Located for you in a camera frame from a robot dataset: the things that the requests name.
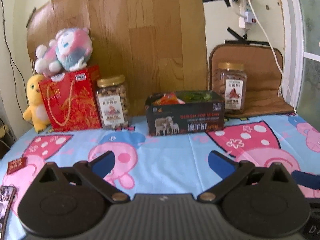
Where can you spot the cartoon pig bedsheet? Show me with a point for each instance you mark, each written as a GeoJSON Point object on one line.
{"type": "Point", "coordinates": [169, 164]}

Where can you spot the smartphone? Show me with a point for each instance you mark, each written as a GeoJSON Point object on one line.
{"type": "Point", "coordinates": [6, 199]}

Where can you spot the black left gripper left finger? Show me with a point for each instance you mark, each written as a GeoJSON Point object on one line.
{"type": "Point", "coordinates": [92, 175]}

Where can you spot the brown seat cushion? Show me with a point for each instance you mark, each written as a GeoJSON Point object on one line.
{"type": "Point", "coordinates": [263, 77]}

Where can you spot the small dark red packet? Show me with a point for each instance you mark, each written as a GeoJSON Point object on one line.
{"type": "Point", "coordinates": [17, 164]}

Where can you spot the black sheep print tin box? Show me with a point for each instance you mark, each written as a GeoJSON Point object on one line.
{"type": "Point", "coordinates": [188, 118]}

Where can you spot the yellow plush duck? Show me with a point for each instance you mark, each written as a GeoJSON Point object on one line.
{"type": "Point", "coordinates": [36, 111]}

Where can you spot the pecan jar gold lid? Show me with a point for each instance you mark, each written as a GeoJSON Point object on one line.
{"type": "Point", "coordinates": [229, 81]}

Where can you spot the pink blue plush toy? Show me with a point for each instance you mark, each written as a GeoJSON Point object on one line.
{"type": "Point", "coordinates": [70, 50]}

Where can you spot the wood grain board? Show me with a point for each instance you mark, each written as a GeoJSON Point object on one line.
{"type": "Point", "coordinates": [158, 45]}

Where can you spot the orange red snack packet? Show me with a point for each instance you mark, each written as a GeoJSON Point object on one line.
{"type": "Point", "coordinates": [168, 99]}

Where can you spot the red gift box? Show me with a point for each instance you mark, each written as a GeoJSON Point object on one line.
{"type": "Point", "coordinates": [70, 100]}

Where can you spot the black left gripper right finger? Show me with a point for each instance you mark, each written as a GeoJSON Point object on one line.
{"type": "Point", "coordinates": [231, 172]}

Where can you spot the white power strip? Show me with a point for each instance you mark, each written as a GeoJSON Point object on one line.
{"type": "Point", "coordinates": [248, 20]}

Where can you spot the cashew nut jar gold lid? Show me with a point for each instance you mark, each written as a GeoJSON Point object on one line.
{"type": "Point", "coordinates": [112, 102]}

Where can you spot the green cracker packet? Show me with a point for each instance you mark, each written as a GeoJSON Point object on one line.
{"type": "Point", "coordinates": [195, 96]}

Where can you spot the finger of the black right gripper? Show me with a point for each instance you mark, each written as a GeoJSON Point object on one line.
{"type": "Point", "coordinates": [309, 180]}

